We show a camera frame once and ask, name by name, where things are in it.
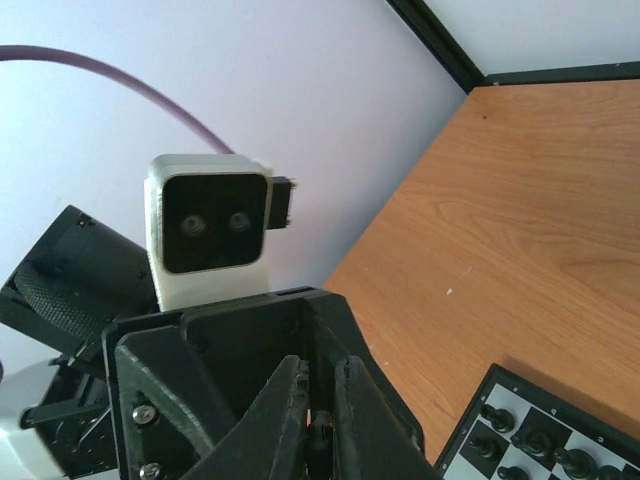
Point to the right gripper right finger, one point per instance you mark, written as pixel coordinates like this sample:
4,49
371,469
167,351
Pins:
369,442

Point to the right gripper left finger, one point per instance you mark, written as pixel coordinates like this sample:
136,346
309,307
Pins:
269,440

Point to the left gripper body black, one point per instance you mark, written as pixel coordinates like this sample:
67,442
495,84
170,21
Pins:
241,342

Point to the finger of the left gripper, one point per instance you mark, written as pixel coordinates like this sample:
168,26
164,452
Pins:
166,397

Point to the black bishop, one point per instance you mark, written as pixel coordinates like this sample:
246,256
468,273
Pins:
577,464
319,446

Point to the black rook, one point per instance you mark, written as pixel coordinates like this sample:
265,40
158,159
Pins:
501,420

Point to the black pawn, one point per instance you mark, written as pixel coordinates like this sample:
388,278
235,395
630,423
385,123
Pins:
512,473
486,448

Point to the black knight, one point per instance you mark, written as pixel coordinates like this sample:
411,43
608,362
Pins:
533,441

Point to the black queen piece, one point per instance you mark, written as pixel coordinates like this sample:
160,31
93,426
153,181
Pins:
610,472

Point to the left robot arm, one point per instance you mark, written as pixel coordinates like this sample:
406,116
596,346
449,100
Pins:
78,280

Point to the black silver chess board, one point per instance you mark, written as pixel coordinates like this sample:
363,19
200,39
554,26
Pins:
566,425

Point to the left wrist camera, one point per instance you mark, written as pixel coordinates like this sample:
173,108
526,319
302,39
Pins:
206,221

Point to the black aluminium frame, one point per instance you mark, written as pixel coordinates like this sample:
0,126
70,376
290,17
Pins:
496,43

